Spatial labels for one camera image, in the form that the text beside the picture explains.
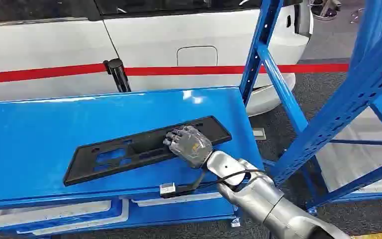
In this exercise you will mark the black stanchion post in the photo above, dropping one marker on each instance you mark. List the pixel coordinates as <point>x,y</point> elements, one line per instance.
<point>118,74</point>

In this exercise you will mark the blue shelf deck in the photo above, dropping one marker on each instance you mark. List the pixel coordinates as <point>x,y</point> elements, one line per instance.
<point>46,132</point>

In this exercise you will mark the black plastic plate frame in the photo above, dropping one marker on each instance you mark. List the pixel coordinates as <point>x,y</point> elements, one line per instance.
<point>145,150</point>

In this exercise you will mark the white car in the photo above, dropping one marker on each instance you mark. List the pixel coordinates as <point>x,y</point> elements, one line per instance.
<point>151,36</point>

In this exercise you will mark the white flat panel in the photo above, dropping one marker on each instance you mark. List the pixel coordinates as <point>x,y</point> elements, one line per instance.
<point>352,165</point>

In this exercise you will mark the metal floor socket plate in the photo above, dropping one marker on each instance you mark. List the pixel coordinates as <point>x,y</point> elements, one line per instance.
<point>259,133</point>

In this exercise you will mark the blue steel rack frame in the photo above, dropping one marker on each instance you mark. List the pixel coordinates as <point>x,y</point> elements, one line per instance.
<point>349,95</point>

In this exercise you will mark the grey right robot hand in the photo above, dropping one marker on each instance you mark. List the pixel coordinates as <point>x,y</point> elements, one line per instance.
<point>191,146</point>

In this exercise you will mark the long white shelf label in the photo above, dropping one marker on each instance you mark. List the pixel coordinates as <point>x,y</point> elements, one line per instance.
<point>121,216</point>
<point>46,214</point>
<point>177,199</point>

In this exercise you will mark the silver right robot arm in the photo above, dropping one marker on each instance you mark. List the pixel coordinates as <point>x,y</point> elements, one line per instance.
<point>263,198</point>

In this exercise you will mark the red barrier belt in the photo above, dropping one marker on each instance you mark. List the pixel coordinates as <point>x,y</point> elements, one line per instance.
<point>46,73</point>

